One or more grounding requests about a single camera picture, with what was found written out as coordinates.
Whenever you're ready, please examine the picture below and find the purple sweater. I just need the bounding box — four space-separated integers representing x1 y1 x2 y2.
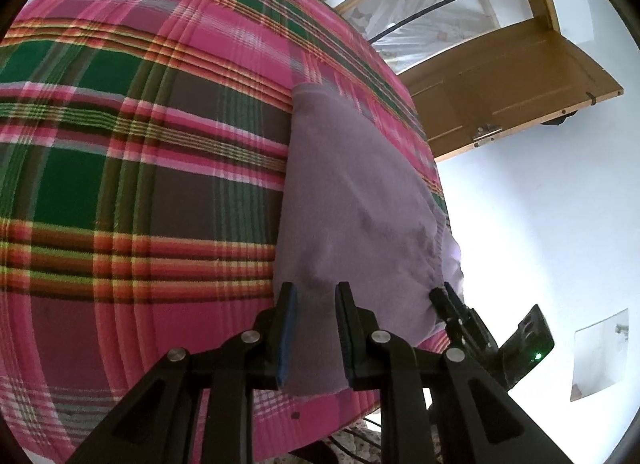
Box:
272 83 467 397

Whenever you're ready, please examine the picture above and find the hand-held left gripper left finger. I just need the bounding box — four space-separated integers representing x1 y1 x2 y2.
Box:
65 281 299 464

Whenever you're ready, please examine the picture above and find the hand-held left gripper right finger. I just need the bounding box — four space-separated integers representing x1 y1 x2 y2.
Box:
334 281 573 464

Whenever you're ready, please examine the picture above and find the pink green plaid blanket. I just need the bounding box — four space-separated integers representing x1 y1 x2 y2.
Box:
0 0 453 464

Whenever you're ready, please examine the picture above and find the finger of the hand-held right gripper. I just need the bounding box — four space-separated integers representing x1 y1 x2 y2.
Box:
429 288 455 332
442 281 469 319

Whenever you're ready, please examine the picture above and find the wooden door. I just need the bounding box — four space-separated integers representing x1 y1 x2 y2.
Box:
400 19 626 162

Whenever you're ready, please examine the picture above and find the translucent wall panel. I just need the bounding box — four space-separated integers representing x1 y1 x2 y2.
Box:
570 308 631 402

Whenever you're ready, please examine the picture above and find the metal door handle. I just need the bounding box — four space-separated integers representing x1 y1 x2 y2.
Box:
471 121 504 148

